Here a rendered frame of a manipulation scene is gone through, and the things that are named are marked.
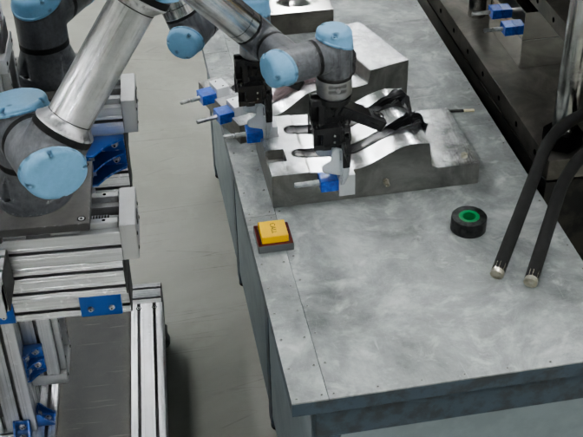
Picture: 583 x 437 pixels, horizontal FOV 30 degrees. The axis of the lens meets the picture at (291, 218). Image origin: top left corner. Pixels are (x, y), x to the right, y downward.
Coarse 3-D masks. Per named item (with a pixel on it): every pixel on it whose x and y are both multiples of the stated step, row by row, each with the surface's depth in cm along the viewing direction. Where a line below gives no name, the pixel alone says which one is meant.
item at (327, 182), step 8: (352, 168) 240; (320, 176) 240; (328, 176) 240; (336, 176) 240; (352, 176) 238; (296, 184) 239; (304, 184) 240; (312, 184) 240; (320, 184) 239; (328, 184) 239; (336, 184) 239; (344, 184) 239; (352, 184) 239; (344, 192) 240; (352, 192) 241
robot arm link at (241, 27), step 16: (192, 0) 210; (208, 0) 211; (224, 0) 213; (240, 0) 218; (208, 16) 215; (224, 16) 215; (240, 16) 217; (256, 16) 220; (224, 32) 220; (240, 32) 219; (256, 32) 221; (272, 32) 221; (256, 48) 222
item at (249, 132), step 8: (272, 120) 264; (248, 128) 264; (256, 128) 264; (272, 128) 262; (224, 136) 263; (232, 136) 264; (240, 136) 264; (248, 136) 262; (256, 136) 263; (264, 136) 263; (272, 136) 263
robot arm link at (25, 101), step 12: (0, 96) 207; (12, 96) 206; (24, 96) 206; (36, 96) 206; (0, 108) 202; (12, 108) 202; (24, 108) 202; (36, 108) 203; (0, 120) 203; (12, 120) 202; (0, 132) 203; (0, 144) 204; (0, 156) 209; (12, 168) 209
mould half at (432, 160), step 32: (352, 128) 265; (416, 128) 257; (448, 128) 270; (288, 160) 255; (320, 160) 255; (352, 160) 255; (384, 160) 253; (416, 160) 254; (448, 160) 259; (288, 192) 253; (320, 192) 255; (384, 192) 258
